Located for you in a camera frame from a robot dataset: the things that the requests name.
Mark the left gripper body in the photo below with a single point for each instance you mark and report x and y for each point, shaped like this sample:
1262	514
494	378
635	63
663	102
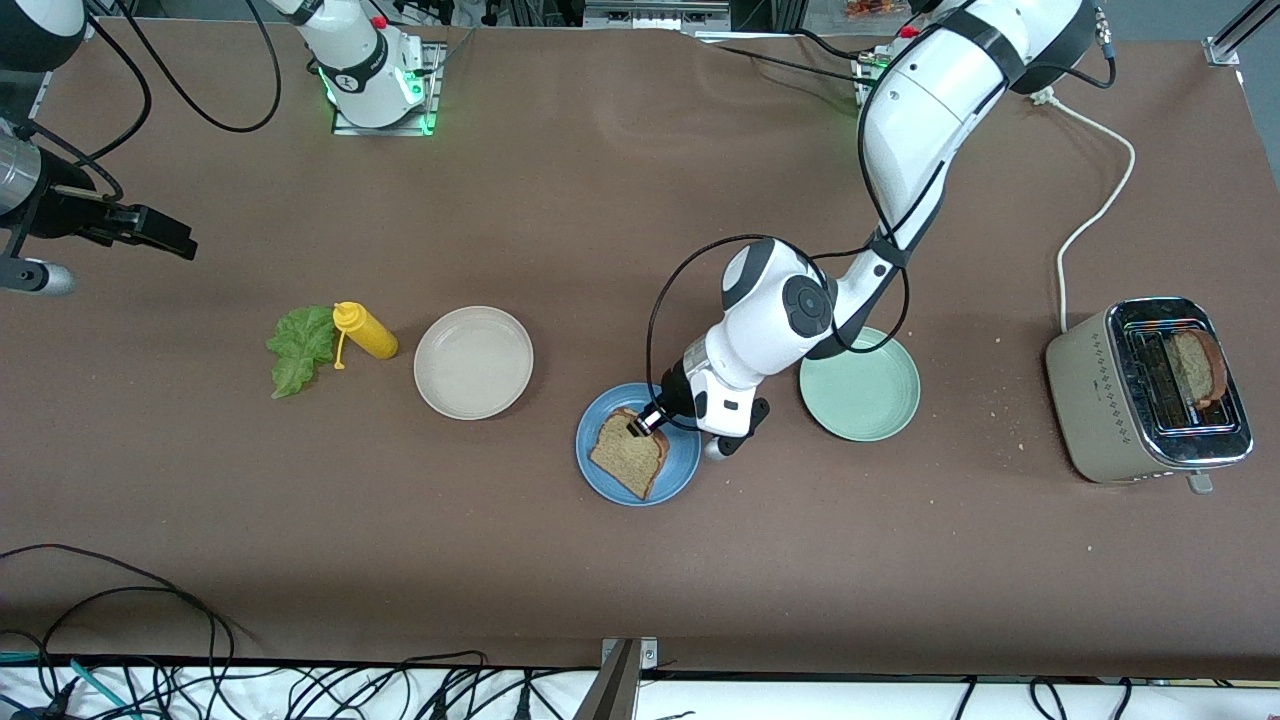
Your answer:
671	396

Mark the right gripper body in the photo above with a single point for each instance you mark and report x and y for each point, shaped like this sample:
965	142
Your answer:
72	212

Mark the brown bread slice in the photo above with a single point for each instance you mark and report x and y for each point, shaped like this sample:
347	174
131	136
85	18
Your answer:
1195	365
625	462

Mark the green lettuce leaf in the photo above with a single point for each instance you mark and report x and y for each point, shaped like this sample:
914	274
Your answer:
300	350

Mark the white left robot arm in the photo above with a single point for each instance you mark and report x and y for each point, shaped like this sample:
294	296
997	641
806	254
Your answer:
930	100

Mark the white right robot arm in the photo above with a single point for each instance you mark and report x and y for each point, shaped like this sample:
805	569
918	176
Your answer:
360	70

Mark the blue plate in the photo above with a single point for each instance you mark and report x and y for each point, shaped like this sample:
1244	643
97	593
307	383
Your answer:
680	470

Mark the light green plate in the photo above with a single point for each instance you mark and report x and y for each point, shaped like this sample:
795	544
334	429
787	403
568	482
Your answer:
870	400

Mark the beige plate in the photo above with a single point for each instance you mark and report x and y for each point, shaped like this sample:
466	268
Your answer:
473	363

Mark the yellow squeeze bottle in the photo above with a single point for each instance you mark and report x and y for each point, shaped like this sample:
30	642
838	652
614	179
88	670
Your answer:
372	335

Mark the beige and chrome toaster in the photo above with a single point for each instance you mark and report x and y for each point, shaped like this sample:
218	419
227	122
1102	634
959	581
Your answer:
1095	400

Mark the grey power strip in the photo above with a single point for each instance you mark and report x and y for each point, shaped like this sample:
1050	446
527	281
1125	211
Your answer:
655	15

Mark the orange snack packet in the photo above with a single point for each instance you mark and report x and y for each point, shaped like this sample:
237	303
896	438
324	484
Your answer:
870	8

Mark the aluminium frame profile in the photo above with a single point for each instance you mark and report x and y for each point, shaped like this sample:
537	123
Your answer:
1235	35
70	55

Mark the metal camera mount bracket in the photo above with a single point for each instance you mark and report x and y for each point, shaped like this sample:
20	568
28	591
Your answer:
610	700

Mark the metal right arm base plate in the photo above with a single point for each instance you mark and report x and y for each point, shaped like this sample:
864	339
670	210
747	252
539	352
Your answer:
434	90

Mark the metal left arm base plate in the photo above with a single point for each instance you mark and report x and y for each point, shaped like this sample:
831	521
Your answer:
868	68

